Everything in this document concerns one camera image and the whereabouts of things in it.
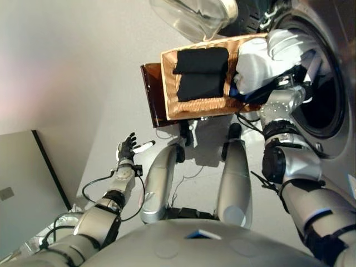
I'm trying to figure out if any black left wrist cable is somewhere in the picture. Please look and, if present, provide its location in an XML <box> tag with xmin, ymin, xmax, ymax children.
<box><xmin>81</xmin><ymin>171</ymin><xmax>115</xmax><ymax>204</ymax></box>

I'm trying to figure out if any round glass washing machine door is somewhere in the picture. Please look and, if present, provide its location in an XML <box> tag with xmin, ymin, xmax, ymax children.
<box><xmin>150</xmin><ymin>0</ymin><xmax>240</xmax><ymax>43</ymax></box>

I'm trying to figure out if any silver robot leg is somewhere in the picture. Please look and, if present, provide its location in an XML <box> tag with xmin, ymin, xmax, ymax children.
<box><xmin>216</xmin><ymin>123</ymin><xmax>253</xmax><ymax>229</ymax></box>
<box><xmin>140</xmin><ymin>122</ymin><xmax>193</xmax><ymax>225</ymax></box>

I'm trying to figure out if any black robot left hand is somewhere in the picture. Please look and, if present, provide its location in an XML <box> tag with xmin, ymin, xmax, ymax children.
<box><xmin>116</xmin><ymin>132</ymin><xmax>156</xmax><ymax>166</ymax></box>

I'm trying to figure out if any grey robot torso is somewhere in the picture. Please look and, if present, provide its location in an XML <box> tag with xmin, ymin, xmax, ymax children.
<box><xmin>80</xmin><ymin>218</ymin><xmax>329</xmax><ymax>267</ymax></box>

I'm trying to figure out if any brown glossy stool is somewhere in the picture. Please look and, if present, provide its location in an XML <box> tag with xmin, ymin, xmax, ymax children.
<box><xmin>140</xmin><ymin>63</ymin><xmax>170</xmax><ymax>129</ymax></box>

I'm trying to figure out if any black folded garment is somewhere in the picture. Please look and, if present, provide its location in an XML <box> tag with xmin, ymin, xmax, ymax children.
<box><xmin>172</xmin><ymin>47</ymin><xmax>231</xmax><ymax>103</ymax></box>

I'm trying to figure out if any silver robot right leg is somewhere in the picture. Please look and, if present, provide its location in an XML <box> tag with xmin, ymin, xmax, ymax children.
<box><xmin>216</xmin><ymin>123</ymin><xmax>253</xmax><ymax>229</ymax></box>

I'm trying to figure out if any wicker laundry basket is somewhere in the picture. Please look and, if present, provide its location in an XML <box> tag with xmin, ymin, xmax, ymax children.
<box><xmin>160</xmin><ymin>32</ymin><xmax>270</xmax><ymax>122</ymax></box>

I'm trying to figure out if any grey wall socket plate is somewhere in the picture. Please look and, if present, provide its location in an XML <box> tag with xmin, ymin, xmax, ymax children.
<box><xmin>0</xmin><ymin>186</ymin><xmax>15</xmax><ymax>202</ymax></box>

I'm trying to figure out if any silver robot left leg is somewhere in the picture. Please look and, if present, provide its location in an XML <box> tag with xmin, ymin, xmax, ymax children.
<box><xmin>140</xmin><ymin>122</ymin><xmax>193</xmax><ymax>225</ymax></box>

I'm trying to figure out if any white garment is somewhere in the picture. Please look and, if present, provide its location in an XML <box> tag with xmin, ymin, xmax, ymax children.
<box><xmin>235</xmin><ymin>29</ymin><xmax>332</xmax><ymax>97</ymax></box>

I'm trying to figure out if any grey front-load washing machine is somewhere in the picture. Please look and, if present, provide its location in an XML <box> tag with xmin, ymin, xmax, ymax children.
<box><xmin>241</xmin><ymin>0</ymin><xmax>356</xmax><ymax>201</ymax></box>

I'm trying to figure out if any navy blue garment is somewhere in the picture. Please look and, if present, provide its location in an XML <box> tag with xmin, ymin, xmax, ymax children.
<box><xmin>229</xmin><ymin>83</ymin><xmax>260</xmax><ymax>103</ymax></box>

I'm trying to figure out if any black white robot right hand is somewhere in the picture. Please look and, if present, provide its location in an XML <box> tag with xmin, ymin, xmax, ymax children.
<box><xmin>274</xmin><ymin>72</ymin><xmax>314</xmax><ymax>96</ymax></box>

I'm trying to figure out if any dark baseboard strip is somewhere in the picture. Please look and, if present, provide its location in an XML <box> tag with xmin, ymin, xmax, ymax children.
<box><xmin>31</xmin><ymin>130</ymin><xmax>73</xmax><ymax>211</ymax></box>

